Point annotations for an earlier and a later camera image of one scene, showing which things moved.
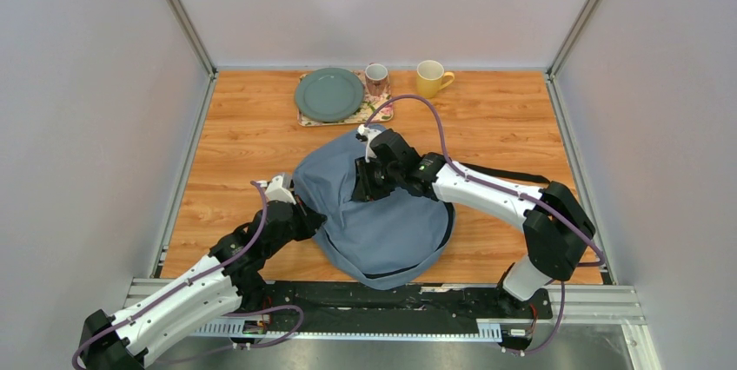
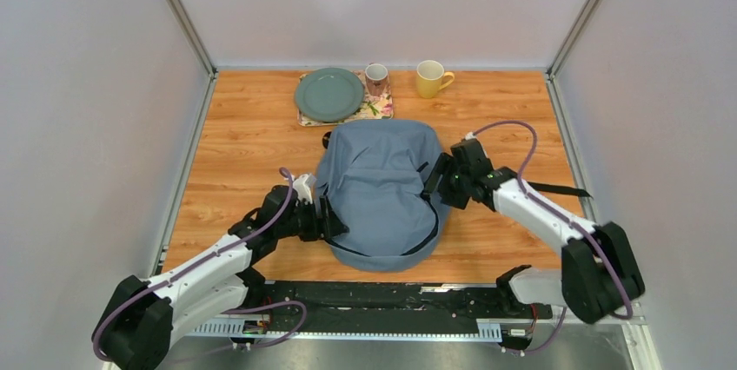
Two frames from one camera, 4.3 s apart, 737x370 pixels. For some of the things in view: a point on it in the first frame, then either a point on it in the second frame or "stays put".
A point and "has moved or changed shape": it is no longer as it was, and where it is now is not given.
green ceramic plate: [328, 95] stays put
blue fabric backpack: [381, 243] has moved or changed shape
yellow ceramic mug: [429, 75] stays put
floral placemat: [369, 102] stays put
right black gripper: [364, 190] -> [439, 168]
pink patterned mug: [376, 76] stays put
